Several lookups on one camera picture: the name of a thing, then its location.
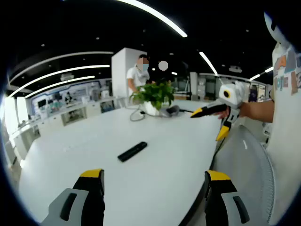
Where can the dark grey handheld device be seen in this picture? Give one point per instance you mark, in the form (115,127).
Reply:
(172,110)

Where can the green potted plant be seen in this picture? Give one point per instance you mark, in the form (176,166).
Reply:
(155,94)

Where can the black remote control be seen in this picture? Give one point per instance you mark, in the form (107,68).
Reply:
(132,151)

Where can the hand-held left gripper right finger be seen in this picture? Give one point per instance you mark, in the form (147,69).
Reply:
(218,200)

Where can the white display wall shelf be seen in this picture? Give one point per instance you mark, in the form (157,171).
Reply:
(70,94)

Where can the white square pillar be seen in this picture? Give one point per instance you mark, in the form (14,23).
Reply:
(120,75)

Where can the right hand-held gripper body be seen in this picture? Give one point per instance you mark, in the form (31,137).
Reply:
(232,94)

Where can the person's right hand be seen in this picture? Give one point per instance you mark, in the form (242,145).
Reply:
(222,115)

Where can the white worn device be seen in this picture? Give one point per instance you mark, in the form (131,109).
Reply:
(276,30)

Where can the white ceiling projector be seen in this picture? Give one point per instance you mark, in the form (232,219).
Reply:
(67,77)
(235,69)

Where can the white mesh chair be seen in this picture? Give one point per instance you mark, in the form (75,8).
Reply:
(247,164)

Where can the low white cabinet row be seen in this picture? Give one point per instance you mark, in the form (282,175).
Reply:
(54,122)

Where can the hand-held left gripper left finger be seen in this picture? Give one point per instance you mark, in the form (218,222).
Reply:
(89,195)

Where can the bright window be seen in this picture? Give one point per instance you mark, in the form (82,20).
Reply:
(16,113)

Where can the white ceiling light strip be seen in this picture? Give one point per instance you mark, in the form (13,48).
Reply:
(70,55)
(70,70)
(254,77)
(269,69)
(208,62)
(70,80)
(164,17)

